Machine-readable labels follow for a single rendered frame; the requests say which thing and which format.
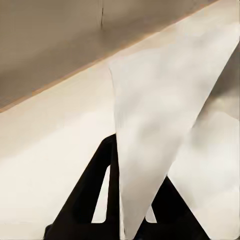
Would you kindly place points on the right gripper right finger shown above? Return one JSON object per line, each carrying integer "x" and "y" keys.
{"x": 174, "y": 219}

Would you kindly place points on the paper coffee filter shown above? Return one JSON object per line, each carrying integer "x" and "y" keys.
{"x": 177, "y": 114}

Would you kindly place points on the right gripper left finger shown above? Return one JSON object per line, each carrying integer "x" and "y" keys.
{"x": 74, "y": 222}

